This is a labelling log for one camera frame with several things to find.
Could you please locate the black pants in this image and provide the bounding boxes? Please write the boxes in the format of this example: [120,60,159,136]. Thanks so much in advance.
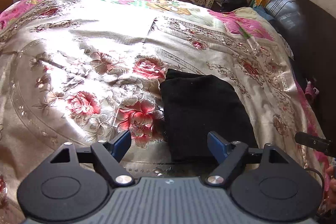
[160,69,258,161]

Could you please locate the black cable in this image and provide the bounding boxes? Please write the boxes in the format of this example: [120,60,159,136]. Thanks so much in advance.
[304,167,326,189]

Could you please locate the dark clothes pile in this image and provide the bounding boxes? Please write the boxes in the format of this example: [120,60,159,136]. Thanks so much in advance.
[220,0,248,12]

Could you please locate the floral satin bedspread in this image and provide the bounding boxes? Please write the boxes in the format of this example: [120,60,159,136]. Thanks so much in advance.
[1,0,330,223]

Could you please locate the dark wooden headboard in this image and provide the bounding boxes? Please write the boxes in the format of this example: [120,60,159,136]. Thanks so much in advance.
[265,0,335,140]

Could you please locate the person right hand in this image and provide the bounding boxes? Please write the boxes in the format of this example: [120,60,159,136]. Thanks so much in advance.
[326,165,336,210]

